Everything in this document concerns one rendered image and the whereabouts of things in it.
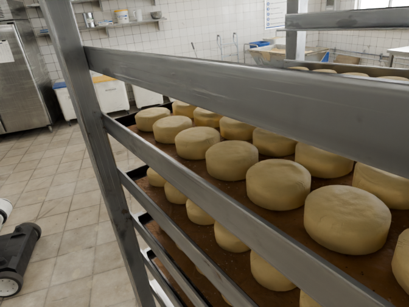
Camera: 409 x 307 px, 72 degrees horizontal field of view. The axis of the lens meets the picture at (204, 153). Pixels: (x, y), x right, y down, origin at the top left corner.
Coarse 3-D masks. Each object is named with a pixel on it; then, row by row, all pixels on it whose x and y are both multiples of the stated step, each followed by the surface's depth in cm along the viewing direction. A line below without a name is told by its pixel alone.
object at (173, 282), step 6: (156, 258) 53; (156, 264) 52; (162, 264) 52; (162, 270) 51; (168, 276) 50; (174, 282) 48; (174, 288) 47; (180, 288) 47; (180, 294) 46; (186, 300) 45; (192, 306) 44
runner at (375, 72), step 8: (288, 64) 61; (296, 64) 60; (304, 64) 58; (312, 64) 57; (320, 64) 55; (328, 64) 54; (336, 64) 53; (344, 64) 52; (344, 72) 52; (360, 72) 50; (368, 72) 49; (376, 72) 48; (384, 72) 47; (392, 72) 46; (400, 72) 45; (408, 72) 44
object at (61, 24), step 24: (48, 0) 32; (48, 24) 34; (72, 24) 34; (72, 48) 35; (72, 72) 36; (72, 96) 37; (96, 96) 38; (96, 120) 39; (96, 144) 40; (96, 168) 42; (120, 192) 45; (120, 216) 47; (120, 240) 48; (144, 264) 53; (144, 288) 55
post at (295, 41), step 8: (288, 0) 57; (296, 0) 55; (304, 0) 56; (288, 8) 57; (296, 8) 56; (304, 8) 57; (288, 32) 59; (296, 32) 58; (304, 32) 59; (288, 40) 60; (296, 40) 58; (304, 40) 60; (288, 48) 60; (296, 48) 59; (304, 48) 60; (288, 56) 61; (296, 56) 60
